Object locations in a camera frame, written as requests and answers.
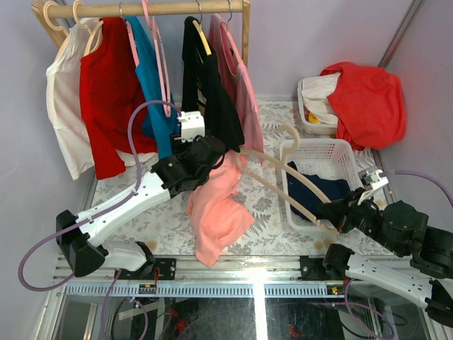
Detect salmon pink t-shirt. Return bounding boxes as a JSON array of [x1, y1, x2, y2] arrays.
[[187, 151, 254, 267]]

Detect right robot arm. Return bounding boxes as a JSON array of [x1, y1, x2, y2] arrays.
[[319, 189, 452, 327]]

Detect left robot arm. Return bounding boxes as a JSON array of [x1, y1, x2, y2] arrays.
[[56, 136, 225, 280]]

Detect orange-red t-shirt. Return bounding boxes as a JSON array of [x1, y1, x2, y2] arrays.
[[320, 62, 407, 151]]

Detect pink hanging t-shirt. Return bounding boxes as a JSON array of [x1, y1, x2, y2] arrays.
[[207, 13, 264, 152]]

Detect black hanging t-shirt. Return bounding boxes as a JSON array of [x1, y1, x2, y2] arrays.
[[182, 16, 245, 152]]

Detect blue hanging t-shirt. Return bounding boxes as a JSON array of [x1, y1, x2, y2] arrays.
[[126, 16, 180, 159]]

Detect yellow hanger with black shirt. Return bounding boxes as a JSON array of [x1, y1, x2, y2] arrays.
[[193, 0, 212, 56]]

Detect pink hanger with blue shirt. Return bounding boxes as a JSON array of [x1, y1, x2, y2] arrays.
[[119, 3, 139, 67]]

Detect red hanging t-shirt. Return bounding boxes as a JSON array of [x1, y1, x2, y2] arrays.
[[79, 17, 144, 180]]

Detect beige hanger with red shirt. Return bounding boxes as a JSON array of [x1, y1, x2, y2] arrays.
[[72, 0, 103, 57]]

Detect white hanging t-shirt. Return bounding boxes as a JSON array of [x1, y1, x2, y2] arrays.
[[46, 25, 94, 180]]

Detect white perforated plastic basket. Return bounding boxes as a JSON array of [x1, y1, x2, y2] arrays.
[[279, 138, 371, 233]]

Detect navy blue folded garment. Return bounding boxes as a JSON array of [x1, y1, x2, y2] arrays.
[[287, 173, 351, 220]]

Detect small white laundry basket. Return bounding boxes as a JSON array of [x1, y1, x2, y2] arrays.
[[297, 79, 337, 137]]

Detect yellow object in basket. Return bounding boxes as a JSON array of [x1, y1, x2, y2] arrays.
[[308, 112, 321, 124]]

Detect white garment in basket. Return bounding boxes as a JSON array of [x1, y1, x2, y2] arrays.
[[302, 72, 340, 125]]

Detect wooden clothes rack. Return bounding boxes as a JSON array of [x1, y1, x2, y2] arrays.
[[31, 1, 251, 64]]

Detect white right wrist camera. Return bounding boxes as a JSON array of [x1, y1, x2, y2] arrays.
[[357, 166, 389, 205]]

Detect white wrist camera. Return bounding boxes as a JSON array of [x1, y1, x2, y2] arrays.
[[357, 166, 389, 205], [178, 110, 205, 142]]

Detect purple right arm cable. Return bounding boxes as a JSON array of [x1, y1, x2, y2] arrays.
[[394, 169, 453, 208]]

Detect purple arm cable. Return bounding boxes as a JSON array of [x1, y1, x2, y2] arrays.
[[17, 100, 182, 292], [394, 169, 453, 208]]

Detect grey slotted cable duct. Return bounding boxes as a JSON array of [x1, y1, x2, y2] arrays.
[[65, 283, 344, 298]]

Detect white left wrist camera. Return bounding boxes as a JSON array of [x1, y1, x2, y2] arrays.
[[178, 110, 205, 142]]

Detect aluminium frame rail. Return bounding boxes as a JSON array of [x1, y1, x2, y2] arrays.
[[52, 254, 432, 284]]

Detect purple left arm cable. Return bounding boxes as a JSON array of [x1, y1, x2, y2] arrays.
[[17, 100, 182, 292]]

